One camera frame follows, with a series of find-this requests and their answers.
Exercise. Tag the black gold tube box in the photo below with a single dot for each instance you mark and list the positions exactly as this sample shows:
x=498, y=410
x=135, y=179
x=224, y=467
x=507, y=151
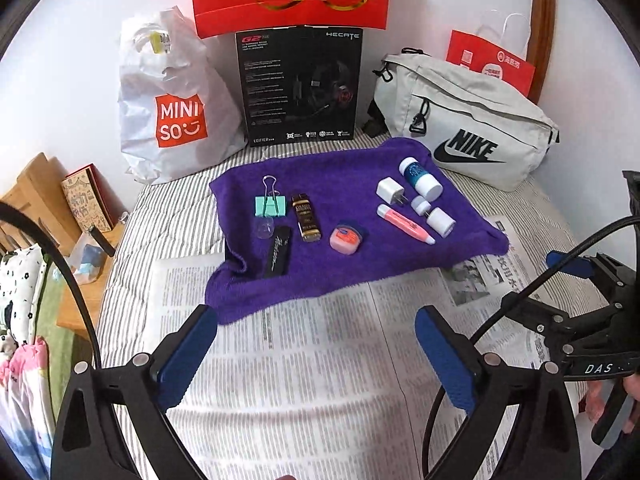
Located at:
x=306, y=217

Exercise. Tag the green binder clip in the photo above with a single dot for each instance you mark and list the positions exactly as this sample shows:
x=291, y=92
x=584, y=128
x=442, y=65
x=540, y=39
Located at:
x=270, y=207

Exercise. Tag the pink cloth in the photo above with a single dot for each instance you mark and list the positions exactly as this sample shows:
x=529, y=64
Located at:
x=22, y=385

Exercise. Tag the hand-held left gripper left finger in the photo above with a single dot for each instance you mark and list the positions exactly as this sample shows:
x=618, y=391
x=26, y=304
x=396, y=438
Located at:
x=187, y=355

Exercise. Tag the newspaper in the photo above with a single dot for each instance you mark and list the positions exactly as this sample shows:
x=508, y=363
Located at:
x=310, y=385

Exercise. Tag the purple towel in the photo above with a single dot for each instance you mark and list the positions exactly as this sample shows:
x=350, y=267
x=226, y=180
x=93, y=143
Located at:
x=350, y=270

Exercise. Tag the white floral cloth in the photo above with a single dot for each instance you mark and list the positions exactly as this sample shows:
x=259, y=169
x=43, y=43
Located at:
x=20, y=290

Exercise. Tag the clear plastic cap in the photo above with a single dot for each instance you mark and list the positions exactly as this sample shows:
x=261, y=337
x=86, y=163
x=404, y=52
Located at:
x=266, y=230

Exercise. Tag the brown wooden headboard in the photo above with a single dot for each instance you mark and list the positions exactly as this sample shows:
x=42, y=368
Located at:
x=542, y=25

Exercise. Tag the green cloth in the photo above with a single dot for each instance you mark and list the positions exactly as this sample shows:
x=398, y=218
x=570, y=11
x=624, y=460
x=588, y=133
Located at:
x=60, y=350

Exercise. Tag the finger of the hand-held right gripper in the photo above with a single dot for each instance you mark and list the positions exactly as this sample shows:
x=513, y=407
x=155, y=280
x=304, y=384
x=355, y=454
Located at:
x=570, y=266
x=535, y=315

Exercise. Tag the white charger plug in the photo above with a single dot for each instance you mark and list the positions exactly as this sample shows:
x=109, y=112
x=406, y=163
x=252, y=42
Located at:
x=390, y=190

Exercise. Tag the white and blue bottle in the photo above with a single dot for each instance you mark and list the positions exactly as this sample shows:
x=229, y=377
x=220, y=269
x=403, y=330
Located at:
x=420, y=177

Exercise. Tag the black box with white script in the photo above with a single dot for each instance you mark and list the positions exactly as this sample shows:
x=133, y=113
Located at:
x=276, y=252

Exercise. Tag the pink round tin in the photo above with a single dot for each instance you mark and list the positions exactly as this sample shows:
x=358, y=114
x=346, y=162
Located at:
x=345, y=240

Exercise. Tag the white cylinder container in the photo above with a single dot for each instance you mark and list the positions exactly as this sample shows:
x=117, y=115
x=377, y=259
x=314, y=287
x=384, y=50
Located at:
x=440, y=222

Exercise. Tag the clear plastic bag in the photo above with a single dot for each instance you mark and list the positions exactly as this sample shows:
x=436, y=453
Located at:
x=87, y=262

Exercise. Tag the pink tube with white cap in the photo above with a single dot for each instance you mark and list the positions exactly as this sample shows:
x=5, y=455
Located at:
x=402, y=222

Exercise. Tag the wooden bedside table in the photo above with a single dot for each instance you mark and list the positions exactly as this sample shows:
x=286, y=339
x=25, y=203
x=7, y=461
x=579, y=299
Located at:
x=37, y=200

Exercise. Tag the grey waist bag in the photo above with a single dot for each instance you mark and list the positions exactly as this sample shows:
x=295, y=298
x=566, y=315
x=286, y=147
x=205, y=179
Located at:
x=465, y=120

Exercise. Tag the person's right hand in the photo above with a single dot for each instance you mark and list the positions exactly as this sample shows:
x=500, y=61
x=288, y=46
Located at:
x=596, y=402

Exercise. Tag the small white bottle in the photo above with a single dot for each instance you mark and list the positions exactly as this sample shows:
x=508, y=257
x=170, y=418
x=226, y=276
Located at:
x=421, y=206

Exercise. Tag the black headset box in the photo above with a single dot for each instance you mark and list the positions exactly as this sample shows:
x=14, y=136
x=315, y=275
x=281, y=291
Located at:
x=295, y=90

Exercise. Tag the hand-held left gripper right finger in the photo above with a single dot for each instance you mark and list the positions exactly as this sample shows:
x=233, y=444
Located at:
x=445, y=360

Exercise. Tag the illustrated book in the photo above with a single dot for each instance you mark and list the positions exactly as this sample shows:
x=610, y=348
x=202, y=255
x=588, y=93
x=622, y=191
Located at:
x=87, y=200

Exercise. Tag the white plastic shopping bag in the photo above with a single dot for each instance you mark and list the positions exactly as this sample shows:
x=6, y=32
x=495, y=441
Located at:
x=175, y=100

